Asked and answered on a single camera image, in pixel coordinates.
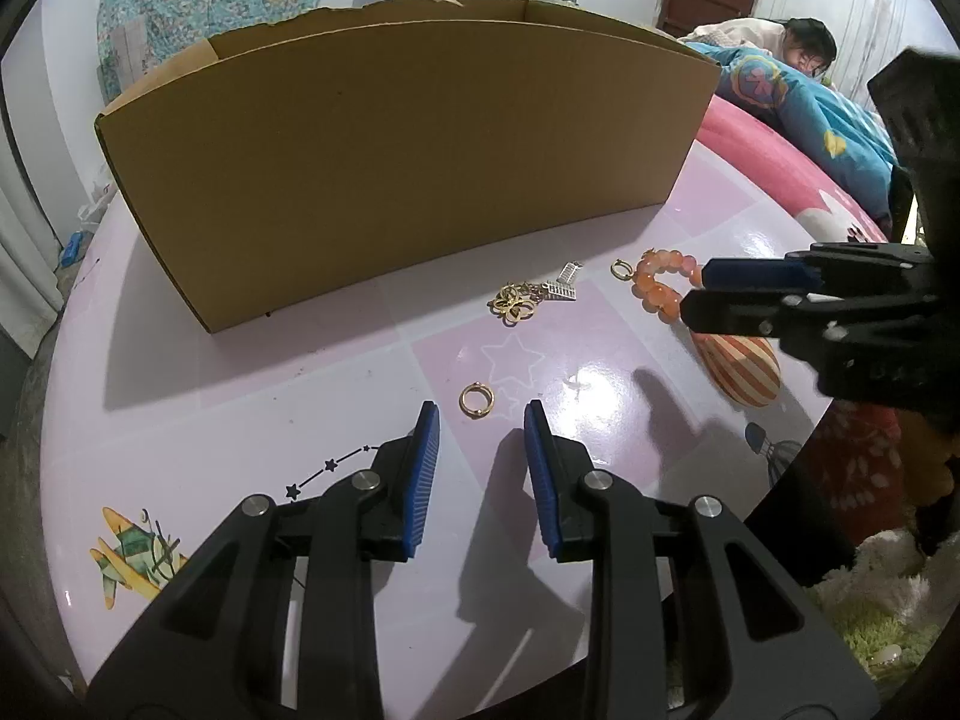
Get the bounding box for white green fluffy towel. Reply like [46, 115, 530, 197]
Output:
[814, 529, 960, 691]

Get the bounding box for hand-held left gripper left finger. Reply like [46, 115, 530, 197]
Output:
[86, 399, 442, 720]

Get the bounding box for brown cardboard box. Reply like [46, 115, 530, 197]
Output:
[94, 0, 725, 335]

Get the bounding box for pink floral bedsheet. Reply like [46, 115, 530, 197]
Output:
[697, 94, 912, 548]

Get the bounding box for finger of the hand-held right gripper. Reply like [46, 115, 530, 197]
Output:
[700, 242, 938, 293]
[679, 286, 807, 337]

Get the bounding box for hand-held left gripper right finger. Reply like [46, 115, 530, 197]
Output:
[523, 397, 882, 720]

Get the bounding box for white curtain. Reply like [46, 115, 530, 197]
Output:
[0, 120, 65, 361]

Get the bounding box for orange bead bracelet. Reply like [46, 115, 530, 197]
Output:
[630, 249, 706, 323]

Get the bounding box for person's right forearm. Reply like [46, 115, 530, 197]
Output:
[896, 405, 960, 556]

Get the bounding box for small silver charm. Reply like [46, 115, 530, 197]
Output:
[541, 261, 584, 302]

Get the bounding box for gold ornate charm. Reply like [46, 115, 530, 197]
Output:
[487, 281, 542, 327]

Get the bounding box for blue printed quilt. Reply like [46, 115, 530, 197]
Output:
[686, 41, 901, 230]

